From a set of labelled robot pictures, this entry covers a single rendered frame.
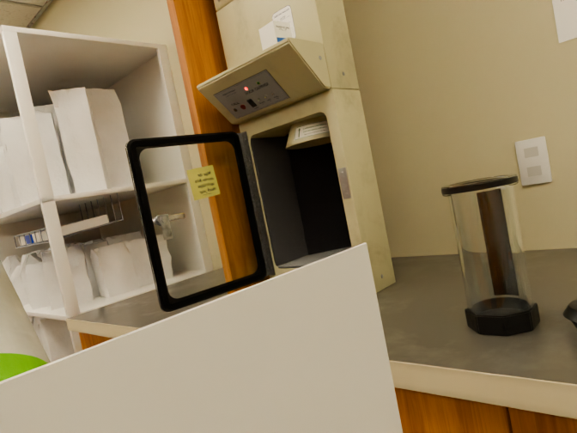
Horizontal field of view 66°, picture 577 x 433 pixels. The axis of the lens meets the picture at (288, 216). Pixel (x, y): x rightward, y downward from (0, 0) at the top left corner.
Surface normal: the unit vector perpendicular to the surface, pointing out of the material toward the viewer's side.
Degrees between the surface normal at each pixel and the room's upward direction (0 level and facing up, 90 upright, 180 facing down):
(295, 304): 90
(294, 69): 135
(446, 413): 90
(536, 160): 90
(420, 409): 90
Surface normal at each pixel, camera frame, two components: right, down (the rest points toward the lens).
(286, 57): -0.33, 0.81
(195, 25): 0.72, -0.11
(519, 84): -0.66, 0.17
